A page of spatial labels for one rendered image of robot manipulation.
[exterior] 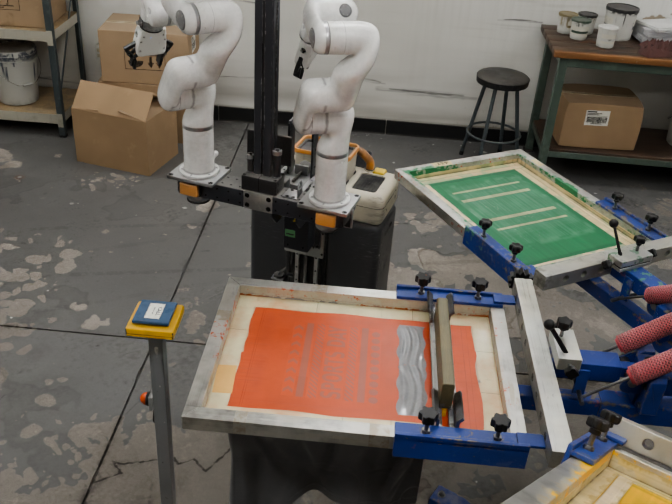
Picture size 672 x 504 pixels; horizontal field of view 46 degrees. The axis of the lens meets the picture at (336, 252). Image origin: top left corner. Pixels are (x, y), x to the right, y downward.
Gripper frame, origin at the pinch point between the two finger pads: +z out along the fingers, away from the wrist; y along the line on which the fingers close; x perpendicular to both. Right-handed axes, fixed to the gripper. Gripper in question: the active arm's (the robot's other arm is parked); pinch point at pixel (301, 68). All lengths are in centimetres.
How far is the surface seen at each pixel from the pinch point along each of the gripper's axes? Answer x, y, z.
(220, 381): -28, -111, -8
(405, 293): -61, -62, -4
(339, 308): -46, -72, 2
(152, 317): -2, -99, 5
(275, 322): -32, -86, 2
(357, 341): -54, -83, -5
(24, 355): 64, -84, 150
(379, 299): -55, -66, -1
